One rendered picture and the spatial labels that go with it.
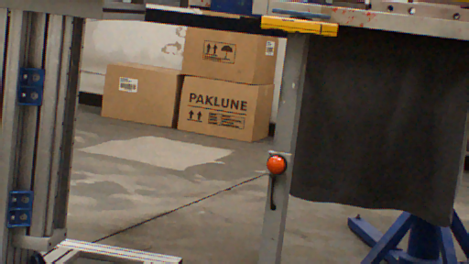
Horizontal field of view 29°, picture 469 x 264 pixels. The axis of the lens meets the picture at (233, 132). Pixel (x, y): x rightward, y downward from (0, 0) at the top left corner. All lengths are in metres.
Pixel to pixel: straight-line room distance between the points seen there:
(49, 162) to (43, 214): 0.13
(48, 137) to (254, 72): 4.52
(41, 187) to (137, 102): 4.83
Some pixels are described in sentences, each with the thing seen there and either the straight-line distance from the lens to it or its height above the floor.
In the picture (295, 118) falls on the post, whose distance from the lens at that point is 1.90.
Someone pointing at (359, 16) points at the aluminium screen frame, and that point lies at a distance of 2.05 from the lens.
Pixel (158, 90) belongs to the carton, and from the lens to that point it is 6.93.
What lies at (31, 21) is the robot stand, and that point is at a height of 0.87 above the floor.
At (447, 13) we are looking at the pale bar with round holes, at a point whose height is 1.02.
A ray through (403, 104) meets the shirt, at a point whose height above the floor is 0.79.
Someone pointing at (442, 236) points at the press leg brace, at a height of 0.24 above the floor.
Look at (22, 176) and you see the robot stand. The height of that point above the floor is 0.50.
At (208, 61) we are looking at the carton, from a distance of 6.76.
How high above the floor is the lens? 0.96
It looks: 8 degrees down
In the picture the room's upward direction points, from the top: 7 degrees clockwise
